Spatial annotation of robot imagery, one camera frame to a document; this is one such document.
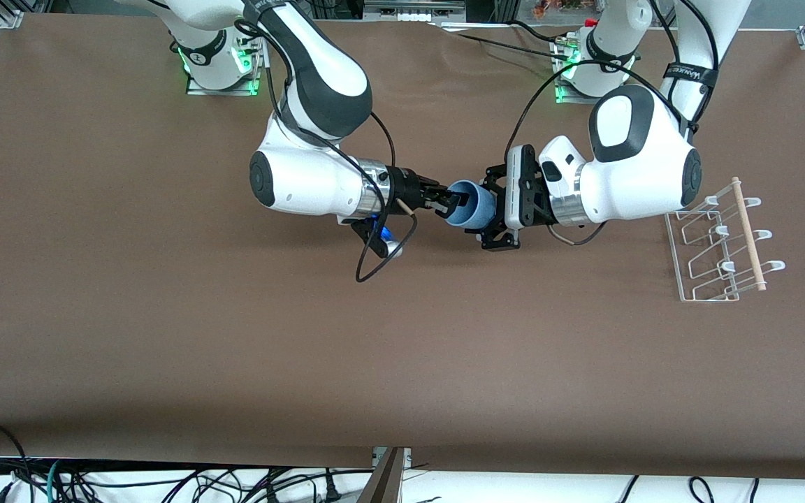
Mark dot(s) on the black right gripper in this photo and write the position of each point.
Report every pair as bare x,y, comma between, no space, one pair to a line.
404,186

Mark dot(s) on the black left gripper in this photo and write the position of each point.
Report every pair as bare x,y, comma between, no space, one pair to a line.
541,207

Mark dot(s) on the blue plastic cup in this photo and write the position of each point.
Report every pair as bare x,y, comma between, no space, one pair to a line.
476,206

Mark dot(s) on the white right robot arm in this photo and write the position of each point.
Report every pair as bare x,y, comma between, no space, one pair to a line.
305,185

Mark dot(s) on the silver electronics box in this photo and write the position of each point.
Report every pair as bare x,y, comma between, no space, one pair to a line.
413,7

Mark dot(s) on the orange red background item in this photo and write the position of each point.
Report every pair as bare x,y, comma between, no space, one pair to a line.
556,7

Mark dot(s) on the aluminium table frame profile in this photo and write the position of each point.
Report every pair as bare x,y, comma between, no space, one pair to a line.
385,478

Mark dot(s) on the aluminium frame corner profile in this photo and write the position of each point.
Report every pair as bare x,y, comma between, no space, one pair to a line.
10,15

